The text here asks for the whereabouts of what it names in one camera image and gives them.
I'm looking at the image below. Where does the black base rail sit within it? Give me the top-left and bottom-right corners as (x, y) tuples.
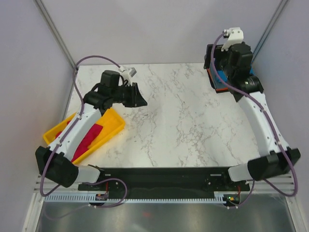
(78, 167), (250, 199)

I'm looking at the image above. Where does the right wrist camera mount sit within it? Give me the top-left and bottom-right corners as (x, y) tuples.
(221, 27), (244, 52)

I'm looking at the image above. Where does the blue t shirt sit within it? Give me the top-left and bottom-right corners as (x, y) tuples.
(211, 64), (260, 93)

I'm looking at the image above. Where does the aluminium corner post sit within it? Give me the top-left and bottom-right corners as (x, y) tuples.
(252, 0), (290, 62)
(33, 0), (76, 69)

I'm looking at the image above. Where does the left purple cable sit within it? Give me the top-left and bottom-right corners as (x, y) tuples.
(40, 55), (128, 208)

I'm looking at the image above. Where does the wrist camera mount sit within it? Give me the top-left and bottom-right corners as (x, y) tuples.
(221, 27), (244, 52)
(118, 66), (137, 86)

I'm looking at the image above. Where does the purple cable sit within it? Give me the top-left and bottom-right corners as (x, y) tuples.
(40, 55), (128, 208)
(209, 32), (299, 210)

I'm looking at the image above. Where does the right aluminium corner post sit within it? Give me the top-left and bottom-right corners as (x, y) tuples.
(252, 0), (290, 62)

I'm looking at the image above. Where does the white slotted cable duct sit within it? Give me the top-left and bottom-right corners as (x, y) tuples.
(44, 192), (226, 204)

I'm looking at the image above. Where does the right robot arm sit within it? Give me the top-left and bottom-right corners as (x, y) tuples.
(204, 42), (301, 190)

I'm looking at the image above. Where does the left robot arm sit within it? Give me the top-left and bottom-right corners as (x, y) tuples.
(35, 67), (147, 190)

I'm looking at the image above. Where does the folded orange shirt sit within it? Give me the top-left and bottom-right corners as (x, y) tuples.
(207, 66), (228, 93)

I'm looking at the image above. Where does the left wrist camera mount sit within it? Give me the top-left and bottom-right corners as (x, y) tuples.
(118, 66), (137, 86)

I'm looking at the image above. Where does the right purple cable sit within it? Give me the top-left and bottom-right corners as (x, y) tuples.
(209, 32), (299, 210)

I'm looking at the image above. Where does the red t shirt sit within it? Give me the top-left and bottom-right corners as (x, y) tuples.
(55, 123), (103, 161)

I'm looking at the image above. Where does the yellow plastic bin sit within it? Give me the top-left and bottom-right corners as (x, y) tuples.
(43, 108), (126, 164)

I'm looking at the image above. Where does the left aluminium corner post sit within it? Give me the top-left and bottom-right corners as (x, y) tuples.
(33, 0), (76, 69)

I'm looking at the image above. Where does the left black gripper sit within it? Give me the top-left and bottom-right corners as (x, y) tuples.
(111, 83), (148, 108)

